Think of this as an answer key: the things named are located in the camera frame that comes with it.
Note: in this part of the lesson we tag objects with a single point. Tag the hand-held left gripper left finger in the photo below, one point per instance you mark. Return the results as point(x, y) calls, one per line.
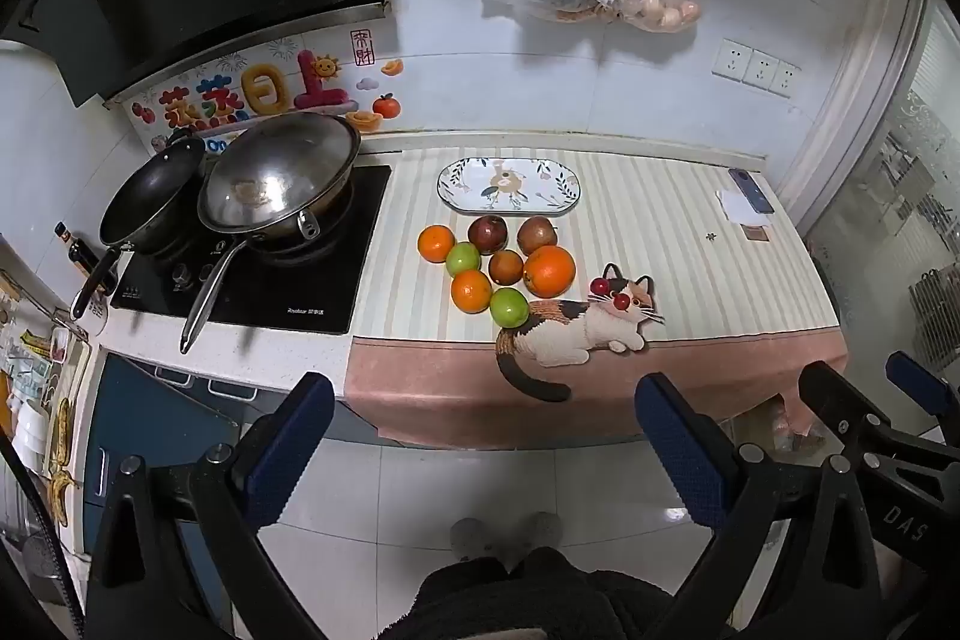
point(289, 452)

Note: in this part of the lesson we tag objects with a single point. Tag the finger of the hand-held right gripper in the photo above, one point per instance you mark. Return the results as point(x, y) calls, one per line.
point(840, 400)
point(919, 381)

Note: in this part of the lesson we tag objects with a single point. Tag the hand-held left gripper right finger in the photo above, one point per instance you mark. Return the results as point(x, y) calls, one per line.
point(682, 452)

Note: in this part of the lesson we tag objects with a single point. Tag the large orange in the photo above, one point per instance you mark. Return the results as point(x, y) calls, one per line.
point(549, 271)

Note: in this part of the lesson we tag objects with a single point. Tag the green apple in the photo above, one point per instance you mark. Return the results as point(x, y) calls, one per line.
point(463, 259)
point(510, 307)

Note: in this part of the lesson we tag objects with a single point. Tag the small orange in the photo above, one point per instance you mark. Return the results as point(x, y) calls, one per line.
point(436, 242)
point(471, 291)

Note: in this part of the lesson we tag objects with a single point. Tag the small reddish brown fruit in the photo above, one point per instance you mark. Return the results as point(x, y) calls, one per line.
point(506, 266)

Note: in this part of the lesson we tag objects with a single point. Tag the red apple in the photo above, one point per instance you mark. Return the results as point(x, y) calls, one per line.
point(487, 233)
point(537, 235)

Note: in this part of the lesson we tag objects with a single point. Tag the floral oval plate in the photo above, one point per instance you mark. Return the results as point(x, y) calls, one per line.
point(510, 184)

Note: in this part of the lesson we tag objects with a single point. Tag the blue kitchen cabinet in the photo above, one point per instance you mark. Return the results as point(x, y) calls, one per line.
point(142, 415)

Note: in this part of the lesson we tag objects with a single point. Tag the grey slipper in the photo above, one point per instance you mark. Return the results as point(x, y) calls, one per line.
point(541, 530)
point(472, 539)

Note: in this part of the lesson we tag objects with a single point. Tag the black cooktop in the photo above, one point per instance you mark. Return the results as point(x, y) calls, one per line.
point(300, 287)

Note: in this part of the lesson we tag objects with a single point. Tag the steel wok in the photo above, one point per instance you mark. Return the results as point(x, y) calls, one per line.
point(217, 280)

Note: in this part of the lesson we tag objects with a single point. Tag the small brown card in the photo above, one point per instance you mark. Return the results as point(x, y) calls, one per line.
point(757, 233)

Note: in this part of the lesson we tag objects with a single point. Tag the striped cat print tablecloth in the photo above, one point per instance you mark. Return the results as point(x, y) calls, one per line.
point(675, 257)

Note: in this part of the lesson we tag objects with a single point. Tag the glass sliding door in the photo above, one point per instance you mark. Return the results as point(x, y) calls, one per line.
point(900, 183)

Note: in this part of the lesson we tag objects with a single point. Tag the person's dark pants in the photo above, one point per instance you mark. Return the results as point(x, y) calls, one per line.
point(525, 599)

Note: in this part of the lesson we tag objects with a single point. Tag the white cloth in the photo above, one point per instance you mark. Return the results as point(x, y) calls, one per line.
point(731, 209)

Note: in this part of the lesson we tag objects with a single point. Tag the ripe banana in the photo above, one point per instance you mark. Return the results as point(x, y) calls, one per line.
point(61, 497)
point(61, 434)

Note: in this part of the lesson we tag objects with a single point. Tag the blue phone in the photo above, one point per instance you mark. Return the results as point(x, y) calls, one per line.
point(750, 186)

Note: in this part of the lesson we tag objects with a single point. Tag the dark sauce bottle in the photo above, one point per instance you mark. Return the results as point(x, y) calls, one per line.
point(79, 254)

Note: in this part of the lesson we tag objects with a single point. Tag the black frying pan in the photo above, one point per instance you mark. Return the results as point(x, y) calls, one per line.
point(150, 197)

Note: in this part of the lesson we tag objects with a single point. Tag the white wall socket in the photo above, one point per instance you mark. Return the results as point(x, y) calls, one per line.
point(731, 60)
point(786, 80)
point(761, 70)

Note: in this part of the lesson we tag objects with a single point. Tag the colourful wall sticker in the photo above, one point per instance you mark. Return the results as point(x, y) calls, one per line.
point(262, 93)

